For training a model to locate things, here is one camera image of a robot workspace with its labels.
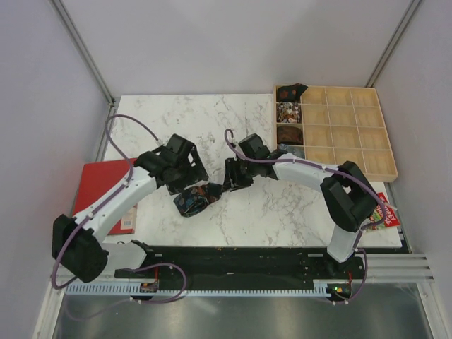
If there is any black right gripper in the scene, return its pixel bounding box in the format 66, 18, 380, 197
221, 157, 258, 192

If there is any dark blue floral tie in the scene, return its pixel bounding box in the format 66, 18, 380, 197
173, 183, 222, 218

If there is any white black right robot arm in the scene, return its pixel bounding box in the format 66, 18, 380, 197
224, 129, 382, 278

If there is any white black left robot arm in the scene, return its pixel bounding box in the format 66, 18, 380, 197
51, 134, 208, 283

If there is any dark brown rolled tie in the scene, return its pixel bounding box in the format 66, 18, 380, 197
277, 126, 304, 145

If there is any grey blue rolled tie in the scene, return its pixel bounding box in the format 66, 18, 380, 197
278, 144, 305, 159

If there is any multicolour patterned rolled tie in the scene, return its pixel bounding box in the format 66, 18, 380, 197
276, 102, 302, 124

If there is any red flat box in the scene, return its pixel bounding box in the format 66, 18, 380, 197
73, 160, 138, 236

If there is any black orange rolled tie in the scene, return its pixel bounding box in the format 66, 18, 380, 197
276, 83, 309, 102

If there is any wooden compartment tray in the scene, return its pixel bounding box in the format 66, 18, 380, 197
273, 83, 399, 184

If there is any red treehouse children's book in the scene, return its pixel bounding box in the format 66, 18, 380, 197
362, 192, 401, 232

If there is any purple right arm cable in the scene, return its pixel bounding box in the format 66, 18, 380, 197
223, 129, 379, 307

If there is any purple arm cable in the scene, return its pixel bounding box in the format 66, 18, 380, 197
223, 129, 379, 307
51, 114, 189, 321

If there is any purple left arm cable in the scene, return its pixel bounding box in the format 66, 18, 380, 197
51, 114, 189, 321

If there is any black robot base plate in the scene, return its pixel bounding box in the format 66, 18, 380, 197
114, 245, 364, 290

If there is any white slotted cable duct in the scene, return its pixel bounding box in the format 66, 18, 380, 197
66, 281, 331, 297

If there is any grey aluminium frame post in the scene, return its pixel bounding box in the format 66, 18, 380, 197
49, 0, 117, 107

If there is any grey right frame post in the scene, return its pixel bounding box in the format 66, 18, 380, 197
365, 0, 424, 88

